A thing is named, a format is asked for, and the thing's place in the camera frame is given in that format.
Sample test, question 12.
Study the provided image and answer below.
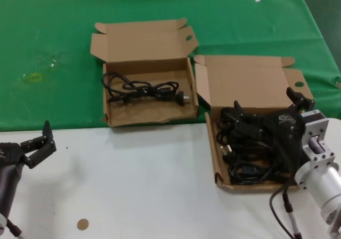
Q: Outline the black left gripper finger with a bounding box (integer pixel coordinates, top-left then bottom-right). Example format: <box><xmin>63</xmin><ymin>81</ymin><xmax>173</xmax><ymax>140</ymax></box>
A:
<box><xmin>20</xmin><ymin>120</ymin><xmax>57</xmax><ymax>170</ymax></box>

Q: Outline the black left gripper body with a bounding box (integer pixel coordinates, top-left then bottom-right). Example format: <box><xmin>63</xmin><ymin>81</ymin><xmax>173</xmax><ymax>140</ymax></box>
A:
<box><xmin>0</xmin><ymin>142</ymin><xmax>29</xmax><ymax>170</ymax></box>

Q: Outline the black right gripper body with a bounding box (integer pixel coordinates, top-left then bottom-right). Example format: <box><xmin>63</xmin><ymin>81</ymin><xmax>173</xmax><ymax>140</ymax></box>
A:
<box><xmin>259</xmin><ymin>104</ymin><xmax>307</xmax><ymax>174</ymax></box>

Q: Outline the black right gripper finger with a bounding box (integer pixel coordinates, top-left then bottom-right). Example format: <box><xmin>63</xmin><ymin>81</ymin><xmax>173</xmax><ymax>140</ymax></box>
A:
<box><xmin>233</xmin><ymin>100</ymin><xmax>264</xmax><ymax>146</ymax></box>
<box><xmin>286</xmin><ymin>86</ymin><xmax>315</xmax><ymax>111</ymax></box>

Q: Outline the black power cable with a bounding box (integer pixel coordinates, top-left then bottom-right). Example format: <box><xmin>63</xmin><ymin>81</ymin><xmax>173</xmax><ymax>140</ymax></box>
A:
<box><xmin>228</xmin><ymin>160</ymin><xmax>291</xmax><ymax>186</ymax></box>
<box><xmin>216</xmin><ymin>107</ymin><xmax>267</xmax><ymax>160</ymax></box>
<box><xmin>102</xmin><ymin>72</ymin><xmax>188</xmax><ymax>105</ymax></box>

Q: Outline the open cardboard box with round hole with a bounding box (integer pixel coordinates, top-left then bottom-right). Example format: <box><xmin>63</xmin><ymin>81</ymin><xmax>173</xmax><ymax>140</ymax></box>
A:
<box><xmin>193</xmin><ymin>54</ymin><xmax>315</xmax><ymax>194</ymax></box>

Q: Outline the shallow open cardboard box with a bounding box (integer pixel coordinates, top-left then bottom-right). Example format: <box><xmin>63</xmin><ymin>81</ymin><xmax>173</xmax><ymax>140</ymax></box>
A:
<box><xmin>90</xmin><ymin>17</ymin><xmax>200</xmax><ymax>128</ymax></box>

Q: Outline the green tablecloth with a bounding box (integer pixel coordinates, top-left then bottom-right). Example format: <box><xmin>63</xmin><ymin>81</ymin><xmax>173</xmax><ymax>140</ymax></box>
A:
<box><xmin>0</xmin><ymin>0</ymin><xmax>341</xmax><ymax>133</ymax></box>

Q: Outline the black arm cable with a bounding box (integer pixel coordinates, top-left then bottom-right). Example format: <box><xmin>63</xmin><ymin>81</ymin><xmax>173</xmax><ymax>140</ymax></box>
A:
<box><xmin>269</xmin><ymin>179</ymin><xmax>298</xmax><ymax>239</ymax></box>

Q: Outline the cable with silver connector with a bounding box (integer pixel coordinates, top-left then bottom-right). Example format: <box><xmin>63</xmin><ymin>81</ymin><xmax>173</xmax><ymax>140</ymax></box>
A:
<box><xmin>281</xmin><ymin>187</ymin><xmax>305</xmax><ymax>239</ymax></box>
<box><xmin>6</xmin><ymin>219</ymin><xmax>26</xmax><ymax>239</ymax></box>

